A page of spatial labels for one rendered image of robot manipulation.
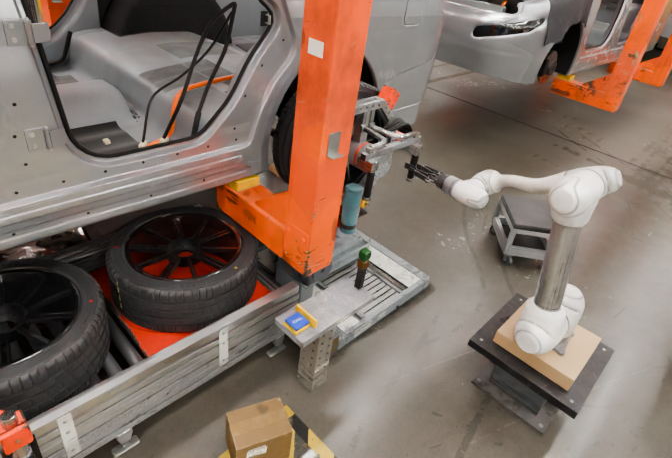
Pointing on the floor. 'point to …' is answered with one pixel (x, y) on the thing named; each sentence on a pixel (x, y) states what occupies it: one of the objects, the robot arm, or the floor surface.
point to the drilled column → (315, 361)
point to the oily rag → (60, 240)
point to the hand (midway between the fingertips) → (413, 166)
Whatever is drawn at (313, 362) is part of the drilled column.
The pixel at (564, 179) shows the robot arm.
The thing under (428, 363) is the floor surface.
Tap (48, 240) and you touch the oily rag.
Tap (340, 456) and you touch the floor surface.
